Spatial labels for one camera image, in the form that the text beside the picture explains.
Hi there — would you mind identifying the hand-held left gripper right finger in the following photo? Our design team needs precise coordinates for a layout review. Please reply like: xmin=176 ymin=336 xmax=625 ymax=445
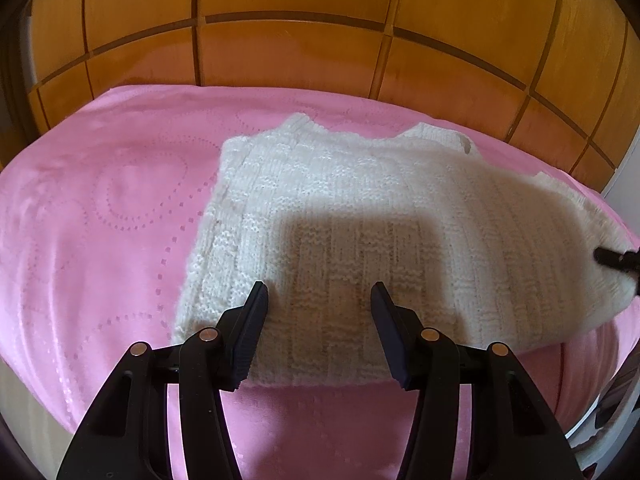
xmin=370 ymin=282 xmax=587 ymax=480

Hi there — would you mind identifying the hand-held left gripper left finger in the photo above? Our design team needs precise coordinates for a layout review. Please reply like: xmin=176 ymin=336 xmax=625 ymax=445
xmin=55 ymin=281 xmax=271 ymax=480

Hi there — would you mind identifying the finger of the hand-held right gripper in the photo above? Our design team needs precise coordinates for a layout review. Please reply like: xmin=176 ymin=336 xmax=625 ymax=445
xmin=592 ymin=245 xmax=640 ymax=277

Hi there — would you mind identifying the white knitted sweater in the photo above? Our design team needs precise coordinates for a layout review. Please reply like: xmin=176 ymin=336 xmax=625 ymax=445
xmin=170 ymin=112 xmax=639 ymax=390

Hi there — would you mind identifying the patterned cloth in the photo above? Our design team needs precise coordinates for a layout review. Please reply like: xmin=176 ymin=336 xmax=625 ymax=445
xmin=565 ymin=360 xmax=640 ymax=461

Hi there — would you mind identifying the pink blanket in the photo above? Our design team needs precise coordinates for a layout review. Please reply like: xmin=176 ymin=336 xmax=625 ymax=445
xmin=0 ymin=85 xmax=640 ymax=480

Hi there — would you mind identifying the wooden panelled headboard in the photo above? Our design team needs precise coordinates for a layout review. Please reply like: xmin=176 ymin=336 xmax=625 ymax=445
xmin=15 ymin=0 xmax=637 ymax=196

